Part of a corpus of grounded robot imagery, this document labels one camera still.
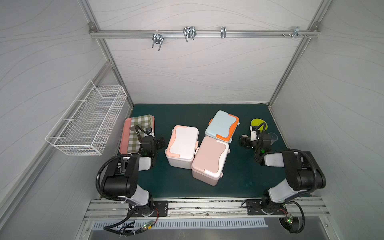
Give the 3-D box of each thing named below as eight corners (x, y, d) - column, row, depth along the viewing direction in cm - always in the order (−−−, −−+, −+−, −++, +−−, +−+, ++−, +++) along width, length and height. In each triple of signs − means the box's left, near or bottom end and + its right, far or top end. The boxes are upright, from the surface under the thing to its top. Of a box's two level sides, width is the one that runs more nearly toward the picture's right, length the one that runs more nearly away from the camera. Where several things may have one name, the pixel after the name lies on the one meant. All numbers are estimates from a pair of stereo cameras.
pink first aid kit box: (189, 179, 84) (188, 169, 73) (202, 146, 98) (202, 134, 87) (218, 190, 80) (222, 181, 69) (227, 154, 94) (231, 143, 83)
